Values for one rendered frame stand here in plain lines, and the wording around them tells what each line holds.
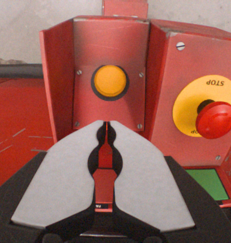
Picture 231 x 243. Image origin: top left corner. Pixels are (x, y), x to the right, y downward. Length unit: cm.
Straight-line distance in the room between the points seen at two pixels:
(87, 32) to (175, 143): 16
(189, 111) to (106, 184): 11
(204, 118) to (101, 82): 12
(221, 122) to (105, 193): 13
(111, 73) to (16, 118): 40
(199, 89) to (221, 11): 90
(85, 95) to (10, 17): 86
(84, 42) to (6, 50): 89
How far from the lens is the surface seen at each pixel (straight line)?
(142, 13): 83
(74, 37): 24
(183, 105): 19
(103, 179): 22
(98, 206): 20
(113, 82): 23
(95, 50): 24
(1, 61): 114
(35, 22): 101
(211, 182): 25
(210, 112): 17
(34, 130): 51
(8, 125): 55
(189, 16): 101
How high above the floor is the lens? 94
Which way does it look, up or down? 55 degrees down
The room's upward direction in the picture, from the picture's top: 180 degrees clockwise
